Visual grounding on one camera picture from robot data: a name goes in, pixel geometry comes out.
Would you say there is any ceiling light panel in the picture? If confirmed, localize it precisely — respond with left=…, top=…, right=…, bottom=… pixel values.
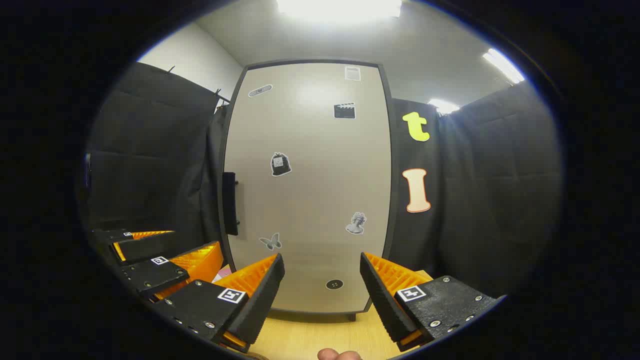
left=482, top=48, right=525, bottom=85
left=276, top=0, right=402, bottom=24
left=428, top=98, right=460, bottom=115

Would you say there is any dark grey cabinet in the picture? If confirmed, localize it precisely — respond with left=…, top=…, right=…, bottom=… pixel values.
left=215, top=58, right=400, bottom=322

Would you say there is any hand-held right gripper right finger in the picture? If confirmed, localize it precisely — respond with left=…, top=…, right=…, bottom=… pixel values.
left=359, top=251, right=507, bottom=353

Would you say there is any black cabinet door handle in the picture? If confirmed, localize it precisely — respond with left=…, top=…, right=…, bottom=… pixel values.
left=222, top=171, right=240, bottom=236

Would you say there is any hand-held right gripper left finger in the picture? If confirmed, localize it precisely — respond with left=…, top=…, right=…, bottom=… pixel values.
left=150, top=253, right=286, bottom=354

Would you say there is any grey cabinet door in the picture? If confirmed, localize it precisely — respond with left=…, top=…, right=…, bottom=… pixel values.
left=218, top=62, right=392, bottom=315

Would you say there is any black backdrop cloth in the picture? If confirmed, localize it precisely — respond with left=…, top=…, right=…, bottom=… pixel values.
left=85, top=61, right=563, bottom=301

